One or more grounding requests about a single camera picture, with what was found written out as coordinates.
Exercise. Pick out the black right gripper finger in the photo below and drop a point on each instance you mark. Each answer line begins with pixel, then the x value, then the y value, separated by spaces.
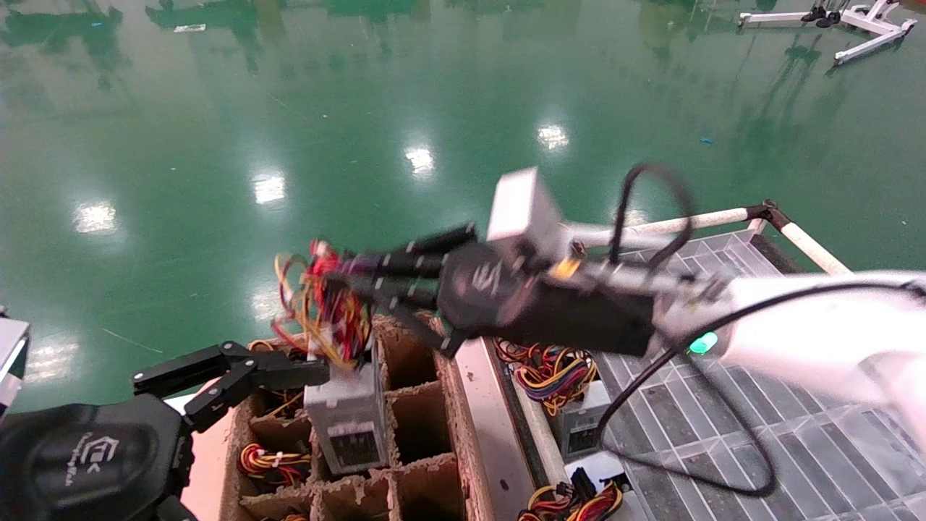
pixel 416 304
pixel 412 257

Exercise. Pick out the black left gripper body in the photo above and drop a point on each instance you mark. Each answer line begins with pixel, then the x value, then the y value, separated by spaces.
pixel 87 463

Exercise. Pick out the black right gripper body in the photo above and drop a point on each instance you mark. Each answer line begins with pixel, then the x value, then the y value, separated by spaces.
pixel 535 304

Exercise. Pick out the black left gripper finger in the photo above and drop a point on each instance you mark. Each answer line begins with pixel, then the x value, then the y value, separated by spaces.
pixel 217 409
pixel 188 365

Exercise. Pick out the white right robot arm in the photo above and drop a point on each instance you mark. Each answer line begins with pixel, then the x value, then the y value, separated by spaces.
pixel 796 325

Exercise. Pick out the brown cardboard divider box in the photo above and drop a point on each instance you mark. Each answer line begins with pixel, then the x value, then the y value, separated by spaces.
pixel 456 434

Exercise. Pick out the clear plastic divider tray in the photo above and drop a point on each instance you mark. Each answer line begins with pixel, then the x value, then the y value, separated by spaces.
pixel 687 434

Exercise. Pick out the black rubber edge strip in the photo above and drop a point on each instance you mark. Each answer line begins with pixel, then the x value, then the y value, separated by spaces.
pixel 770 253

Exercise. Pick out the black pipe joint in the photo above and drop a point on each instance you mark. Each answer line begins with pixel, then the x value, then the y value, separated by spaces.
pixel 767 212

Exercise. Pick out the white scrap on floor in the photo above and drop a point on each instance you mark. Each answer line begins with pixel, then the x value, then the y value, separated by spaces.
pixel 189 29

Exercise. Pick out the white metal floor stand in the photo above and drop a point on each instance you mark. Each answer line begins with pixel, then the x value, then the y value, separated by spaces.
pixel 774 18

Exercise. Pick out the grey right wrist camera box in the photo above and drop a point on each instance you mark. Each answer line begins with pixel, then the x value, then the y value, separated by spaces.
pixel 524 206

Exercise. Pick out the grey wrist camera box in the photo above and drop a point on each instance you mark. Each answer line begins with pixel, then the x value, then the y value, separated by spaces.
pixel 524 206
pixel 11 354

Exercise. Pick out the white frame pipe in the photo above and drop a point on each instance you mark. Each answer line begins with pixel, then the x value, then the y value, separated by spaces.
pixel 709 218
pixel 810 248
pixel 539 434

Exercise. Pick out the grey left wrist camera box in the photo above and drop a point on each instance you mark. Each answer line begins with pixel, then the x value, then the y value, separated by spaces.
pixel 11 354

